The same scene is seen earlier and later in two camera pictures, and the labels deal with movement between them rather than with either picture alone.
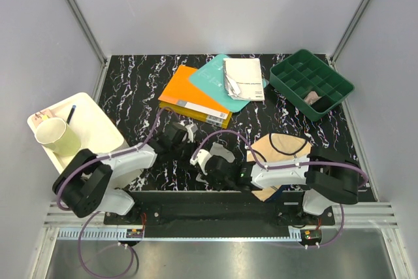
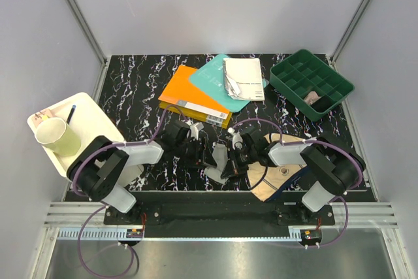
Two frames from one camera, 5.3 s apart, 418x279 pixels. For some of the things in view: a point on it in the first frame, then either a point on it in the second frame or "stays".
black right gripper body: (217, 184) to (240, 159)
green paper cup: (53, 132) stays
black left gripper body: (183, 152) stays
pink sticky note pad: (42, 115) stays
